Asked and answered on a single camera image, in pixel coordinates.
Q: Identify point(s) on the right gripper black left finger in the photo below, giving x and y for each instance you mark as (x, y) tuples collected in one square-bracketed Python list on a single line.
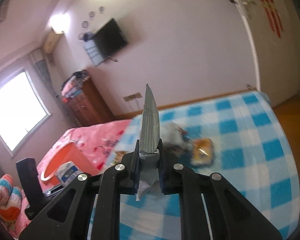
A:
[(89, 207)]

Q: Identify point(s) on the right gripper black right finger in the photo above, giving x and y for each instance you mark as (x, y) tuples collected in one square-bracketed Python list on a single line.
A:
[(210, 207)]

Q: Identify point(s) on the small blue-white pouch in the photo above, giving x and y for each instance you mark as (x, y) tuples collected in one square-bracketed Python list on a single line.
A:
[(67, 172)]

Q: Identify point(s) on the silver foil wrapper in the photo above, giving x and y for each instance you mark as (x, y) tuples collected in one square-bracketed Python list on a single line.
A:
[(148, 145)]

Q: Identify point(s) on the colourful rolled blanket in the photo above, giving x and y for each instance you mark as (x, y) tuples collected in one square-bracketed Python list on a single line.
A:
[(10, 199)]

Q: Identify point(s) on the orange plastic bucket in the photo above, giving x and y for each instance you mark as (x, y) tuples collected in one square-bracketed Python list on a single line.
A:
[(49, 165)]

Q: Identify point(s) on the pink bed sheet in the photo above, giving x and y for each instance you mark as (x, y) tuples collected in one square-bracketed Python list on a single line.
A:
[(99, 143)]

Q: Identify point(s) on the orange bread snack packet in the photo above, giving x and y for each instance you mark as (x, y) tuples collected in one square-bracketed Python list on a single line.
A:
[(202, 152)]

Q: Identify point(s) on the blue white checkered tablecloth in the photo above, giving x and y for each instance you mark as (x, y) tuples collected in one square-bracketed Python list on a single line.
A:
[(250, 150)]

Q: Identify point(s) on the window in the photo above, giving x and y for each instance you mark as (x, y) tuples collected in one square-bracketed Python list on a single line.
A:
[(21, 111)]

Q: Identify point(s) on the wooden cabinet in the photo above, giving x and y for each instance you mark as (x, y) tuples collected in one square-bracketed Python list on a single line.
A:
[(89, 107)]

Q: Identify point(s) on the large white plastic package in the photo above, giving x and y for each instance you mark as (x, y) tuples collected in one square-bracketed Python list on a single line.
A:
[(173, 140)]

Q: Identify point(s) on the folded clothes pile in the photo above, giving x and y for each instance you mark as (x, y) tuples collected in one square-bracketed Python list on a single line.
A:
[(74, 83)]

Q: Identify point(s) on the grey checkered curtain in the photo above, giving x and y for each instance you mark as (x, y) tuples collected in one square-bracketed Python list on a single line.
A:
[(42, 71)]

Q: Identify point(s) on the white door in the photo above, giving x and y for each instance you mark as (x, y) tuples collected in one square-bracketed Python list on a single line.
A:
[(276, 60)]

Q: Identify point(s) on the red door decoration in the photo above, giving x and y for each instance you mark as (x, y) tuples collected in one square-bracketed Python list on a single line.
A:
[(273, 17)]

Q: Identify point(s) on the wall power socket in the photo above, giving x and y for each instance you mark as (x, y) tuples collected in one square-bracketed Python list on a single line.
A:
[(132, 97)]

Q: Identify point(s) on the wall air conditioner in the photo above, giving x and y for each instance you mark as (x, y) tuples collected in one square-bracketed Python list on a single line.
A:
[(51, 41)]

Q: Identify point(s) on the black wall television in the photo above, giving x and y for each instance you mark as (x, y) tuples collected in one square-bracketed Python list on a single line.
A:
[(110, 39)]

